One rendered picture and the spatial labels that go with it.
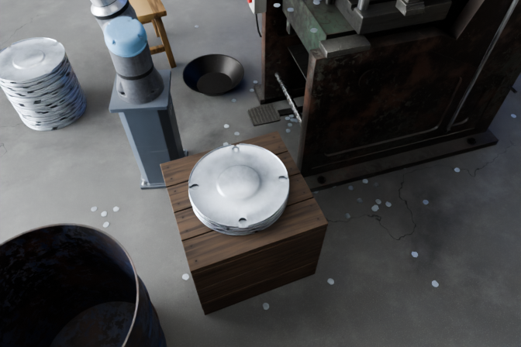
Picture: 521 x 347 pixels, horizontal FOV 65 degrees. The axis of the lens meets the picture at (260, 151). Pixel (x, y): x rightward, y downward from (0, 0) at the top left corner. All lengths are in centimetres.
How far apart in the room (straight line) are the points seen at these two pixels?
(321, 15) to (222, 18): 125
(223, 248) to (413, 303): 70
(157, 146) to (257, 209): 52
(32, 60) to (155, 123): 73
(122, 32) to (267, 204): 64
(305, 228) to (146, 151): 67
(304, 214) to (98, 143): 107
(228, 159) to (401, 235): 74
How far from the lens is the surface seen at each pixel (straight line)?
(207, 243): 114
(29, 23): 283
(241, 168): 121
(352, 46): 126
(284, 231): 115
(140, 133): 146
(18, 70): 196
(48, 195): 183
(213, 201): 115
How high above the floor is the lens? 136
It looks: 51 degrees down
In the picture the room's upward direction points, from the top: straight up
